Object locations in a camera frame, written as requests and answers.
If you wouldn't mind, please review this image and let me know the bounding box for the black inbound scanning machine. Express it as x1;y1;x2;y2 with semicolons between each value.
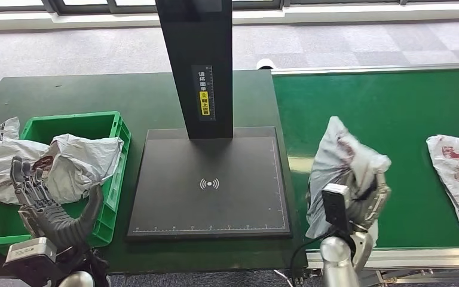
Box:
126;0;292;241

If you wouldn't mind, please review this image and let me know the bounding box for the green plastic crate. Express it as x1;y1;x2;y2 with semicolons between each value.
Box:
0;111;132;254

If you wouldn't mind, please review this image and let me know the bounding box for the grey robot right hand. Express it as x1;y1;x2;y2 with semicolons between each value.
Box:
348;170;392;233

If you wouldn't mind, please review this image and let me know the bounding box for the green conveyor belt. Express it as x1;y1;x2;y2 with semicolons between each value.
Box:
273;69;459;249

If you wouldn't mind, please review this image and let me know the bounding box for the yellow and white column label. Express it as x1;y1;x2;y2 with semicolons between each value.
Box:
191;65;216;121

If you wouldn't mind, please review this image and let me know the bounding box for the dark window frame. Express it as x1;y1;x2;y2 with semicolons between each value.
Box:
41;0;459;16

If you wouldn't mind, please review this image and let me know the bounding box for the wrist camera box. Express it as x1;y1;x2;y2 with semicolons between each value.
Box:
321;182;353;234
4;237;62;284

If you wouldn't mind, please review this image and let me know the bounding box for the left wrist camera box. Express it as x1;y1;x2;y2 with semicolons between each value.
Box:
4;237;62;284

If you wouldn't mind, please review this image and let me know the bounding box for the metal conveyor support bracket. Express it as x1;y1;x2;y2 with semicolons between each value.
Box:
356;269;459;287

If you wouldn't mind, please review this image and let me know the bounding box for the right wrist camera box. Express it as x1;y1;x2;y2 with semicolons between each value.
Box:
321;182;353;234

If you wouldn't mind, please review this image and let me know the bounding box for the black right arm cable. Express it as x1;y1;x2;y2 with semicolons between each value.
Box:
290;233;325;287

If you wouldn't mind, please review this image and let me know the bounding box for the white roll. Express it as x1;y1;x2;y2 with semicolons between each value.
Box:
256;58;278;71

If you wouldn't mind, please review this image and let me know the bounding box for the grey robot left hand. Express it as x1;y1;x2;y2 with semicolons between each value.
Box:
10;155;105;251

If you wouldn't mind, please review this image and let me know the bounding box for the aluminium conveyor side rail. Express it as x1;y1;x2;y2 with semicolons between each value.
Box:
307;247;459;272
271;62;459;77

